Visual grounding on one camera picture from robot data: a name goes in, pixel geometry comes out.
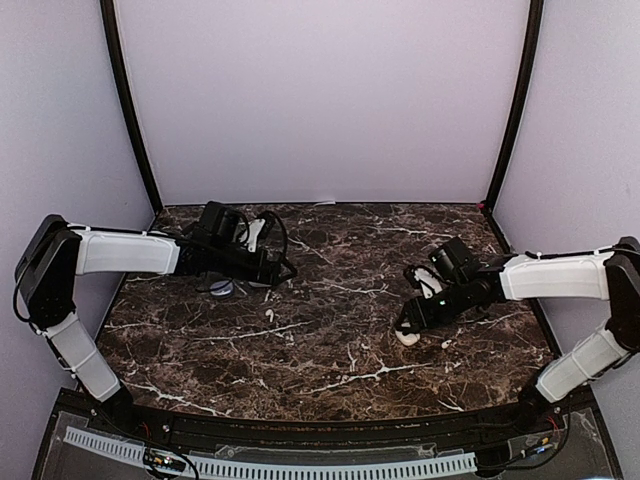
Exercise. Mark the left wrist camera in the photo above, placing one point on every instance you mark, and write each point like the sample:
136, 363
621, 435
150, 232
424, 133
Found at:
258, 230

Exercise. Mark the black front rail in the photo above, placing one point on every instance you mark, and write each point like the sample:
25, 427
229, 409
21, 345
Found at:
204, 430

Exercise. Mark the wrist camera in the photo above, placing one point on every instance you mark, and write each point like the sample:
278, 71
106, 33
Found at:
258, 230
423, 279

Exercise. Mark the beige square charging case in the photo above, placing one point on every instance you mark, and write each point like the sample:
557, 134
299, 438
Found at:
407, 339

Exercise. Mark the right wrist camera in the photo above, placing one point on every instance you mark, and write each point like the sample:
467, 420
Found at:
423, 279

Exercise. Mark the left black frame post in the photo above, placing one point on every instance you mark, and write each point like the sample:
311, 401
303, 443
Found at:
128, 109

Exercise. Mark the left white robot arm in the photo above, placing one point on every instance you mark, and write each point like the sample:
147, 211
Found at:
221, 241

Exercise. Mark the black frame post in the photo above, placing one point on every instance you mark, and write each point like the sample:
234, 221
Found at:
525, 70
128, 109

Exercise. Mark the white oval charging case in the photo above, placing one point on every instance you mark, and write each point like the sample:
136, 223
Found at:
258, 284

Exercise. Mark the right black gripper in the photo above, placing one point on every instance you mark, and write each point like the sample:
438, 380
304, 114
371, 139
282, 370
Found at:
421, 316

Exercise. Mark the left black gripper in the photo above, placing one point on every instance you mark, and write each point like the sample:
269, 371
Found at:
270, 275

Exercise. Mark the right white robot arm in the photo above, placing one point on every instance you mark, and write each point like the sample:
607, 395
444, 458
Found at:
457, 281

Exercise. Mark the purple round charging case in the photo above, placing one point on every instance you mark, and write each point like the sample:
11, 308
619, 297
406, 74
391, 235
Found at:
222, 288

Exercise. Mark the right black frame post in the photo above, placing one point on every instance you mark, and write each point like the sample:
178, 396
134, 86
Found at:
525, 70

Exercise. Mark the white slotted cable duct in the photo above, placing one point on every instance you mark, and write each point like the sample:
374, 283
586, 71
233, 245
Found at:
202, 467

